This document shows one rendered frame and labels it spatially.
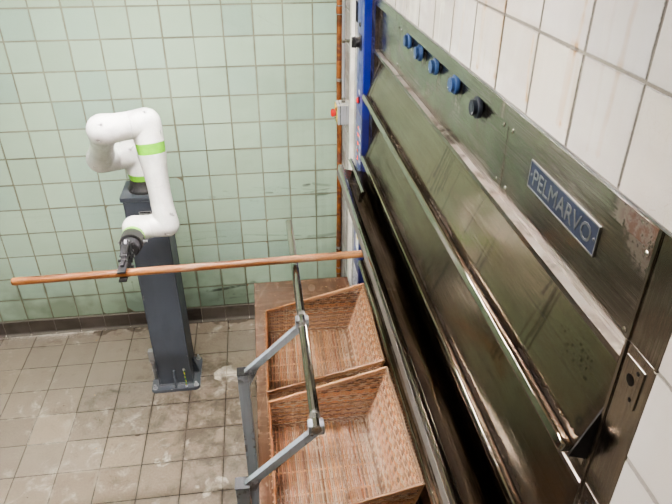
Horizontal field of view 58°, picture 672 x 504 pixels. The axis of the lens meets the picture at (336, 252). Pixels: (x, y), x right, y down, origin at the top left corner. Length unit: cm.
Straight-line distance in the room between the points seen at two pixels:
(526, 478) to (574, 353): 31
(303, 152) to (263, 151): 23
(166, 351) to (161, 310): 28
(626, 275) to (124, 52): 289
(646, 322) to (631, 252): 10
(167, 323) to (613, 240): 274
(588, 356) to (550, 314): 12
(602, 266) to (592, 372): 16
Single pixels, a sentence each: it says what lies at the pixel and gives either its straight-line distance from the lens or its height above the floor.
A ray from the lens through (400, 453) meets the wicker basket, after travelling 220.
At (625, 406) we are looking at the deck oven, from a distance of 93.
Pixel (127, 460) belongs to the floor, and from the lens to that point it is 335.
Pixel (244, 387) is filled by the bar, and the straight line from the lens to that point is 227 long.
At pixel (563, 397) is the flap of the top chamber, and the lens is 105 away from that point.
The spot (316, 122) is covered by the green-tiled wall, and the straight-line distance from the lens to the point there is 348.
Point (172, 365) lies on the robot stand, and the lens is 355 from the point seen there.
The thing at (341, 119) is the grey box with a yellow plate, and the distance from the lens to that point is 312.
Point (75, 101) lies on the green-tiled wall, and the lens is 354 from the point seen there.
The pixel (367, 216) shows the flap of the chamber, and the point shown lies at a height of 141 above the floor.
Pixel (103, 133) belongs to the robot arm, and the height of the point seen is 163.
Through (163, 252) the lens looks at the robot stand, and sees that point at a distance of 312.
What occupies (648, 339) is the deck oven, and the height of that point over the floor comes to 196.
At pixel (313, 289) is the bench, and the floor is 58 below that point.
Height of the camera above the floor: 245
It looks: 31 degrees down
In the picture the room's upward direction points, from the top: straight up
